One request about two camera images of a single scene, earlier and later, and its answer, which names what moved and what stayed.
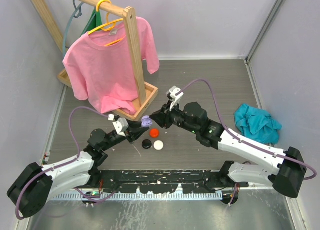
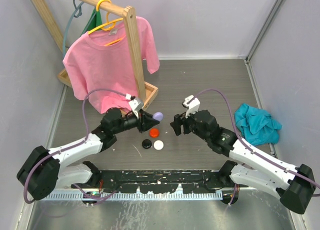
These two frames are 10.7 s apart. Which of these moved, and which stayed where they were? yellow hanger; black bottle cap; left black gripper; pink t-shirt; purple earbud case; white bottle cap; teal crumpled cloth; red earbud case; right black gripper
Moved: left black gripper; right black gripper; purple earbud case
Stayed: white bottle cap; pink t-shirt; teal crumpled cloth; red earbud case; yellow hanger; black bottle cap
